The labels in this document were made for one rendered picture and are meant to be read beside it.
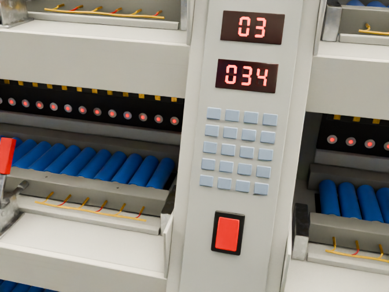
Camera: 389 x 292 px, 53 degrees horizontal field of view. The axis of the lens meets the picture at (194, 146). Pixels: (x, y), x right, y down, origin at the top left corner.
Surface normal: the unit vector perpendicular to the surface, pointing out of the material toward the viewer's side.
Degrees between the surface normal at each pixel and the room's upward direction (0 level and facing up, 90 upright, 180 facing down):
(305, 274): 21
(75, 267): 111
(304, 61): 90
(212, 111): 90
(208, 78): 90
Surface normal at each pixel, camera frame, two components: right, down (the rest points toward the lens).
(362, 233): -0.22, 0.46
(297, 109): -0.19, 0.11
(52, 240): 0.03, -0.88
